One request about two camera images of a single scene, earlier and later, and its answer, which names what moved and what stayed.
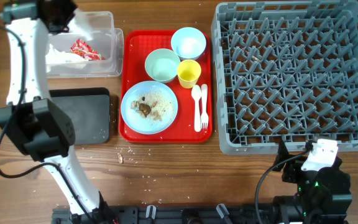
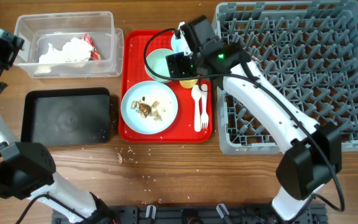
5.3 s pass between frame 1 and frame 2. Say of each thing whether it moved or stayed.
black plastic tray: stayed
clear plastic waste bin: stayed
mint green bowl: stayed
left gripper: moved
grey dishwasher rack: stayed
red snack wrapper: moved
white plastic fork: stayed
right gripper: moved
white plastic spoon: stayed
